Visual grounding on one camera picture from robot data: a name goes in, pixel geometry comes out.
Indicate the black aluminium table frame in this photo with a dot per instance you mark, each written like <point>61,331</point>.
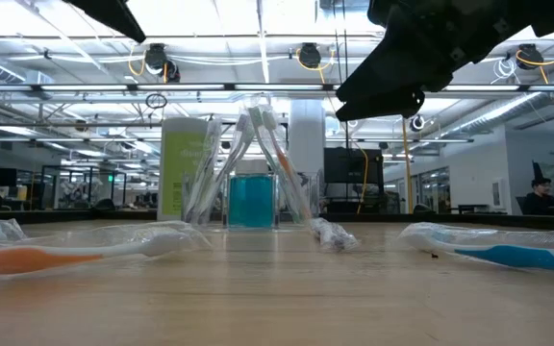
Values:
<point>65,216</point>

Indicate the small white item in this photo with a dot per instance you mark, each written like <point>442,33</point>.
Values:
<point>334,235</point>

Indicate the orange toothbrush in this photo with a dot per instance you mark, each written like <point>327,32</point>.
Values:
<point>284,165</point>
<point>27,259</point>

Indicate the green disinfecting wipes canister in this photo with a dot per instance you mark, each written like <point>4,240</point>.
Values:
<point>181,163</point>

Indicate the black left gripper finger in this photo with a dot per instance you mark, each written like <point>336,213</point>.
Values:
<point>113,14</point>

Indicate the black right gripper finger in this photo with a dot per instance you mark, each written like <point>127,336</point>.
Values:
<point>383,109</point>
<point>392,72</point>

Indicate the white building column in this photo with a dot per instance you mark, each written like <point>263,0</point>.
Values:
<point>308,134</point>

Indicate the clear acrylic organizer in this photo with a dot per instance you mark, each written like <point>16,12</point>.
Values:
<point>314,197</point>

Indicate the person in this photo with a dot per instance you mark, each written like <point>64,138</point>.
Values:
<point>540,202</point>

